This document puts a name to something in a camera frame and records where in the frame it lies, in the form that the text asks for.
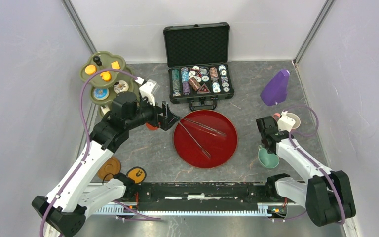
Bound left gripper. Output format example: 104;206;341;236
125;93;180;131

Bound red round coaster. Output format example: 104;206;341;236
146;123;159;131

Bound metal tongs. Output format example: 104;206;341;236
173;115;227;159

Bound white chocolate donut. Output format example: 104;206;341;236
114;80;130;94

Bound orange face coaster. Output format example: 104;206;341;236
126;166;147;184

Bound white roll cake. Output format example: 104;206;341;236
100;106;110;116

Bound blue donut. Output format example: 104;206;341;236
92;88;110;101

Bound brown wooden coaster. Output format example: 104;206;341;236
97;157;121;181

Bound yellow rectangular biscuit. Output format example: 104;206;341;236
111;61;121;70

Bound orange fish cookie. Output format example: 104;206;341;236
100;71;112;81

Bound orange round cookie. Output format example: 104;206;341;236
84;65;97;75

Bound pink mug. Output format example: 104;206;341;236
272;111;301;132

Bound teal cup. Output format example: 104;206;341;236
257;145;280;169

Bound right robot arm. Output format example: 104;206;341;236
256;116;356;227

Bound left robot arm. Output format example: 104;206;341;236
32;92;179;237

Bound red round tray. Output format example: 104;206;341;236
173;110;238;168

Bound black poker chip case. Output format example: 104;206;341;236
163;22;235;111

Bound purple pitcher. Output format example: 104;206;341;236
260;69;290;106

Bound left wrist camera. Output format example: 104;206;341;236
136;77;160;106

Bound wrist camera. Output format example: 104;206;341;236
136;77;160;106
277;111;296;132

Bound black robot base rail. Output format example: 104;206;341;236
95;181;289;222

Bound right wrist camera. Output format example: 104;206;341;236
277;111;296;132

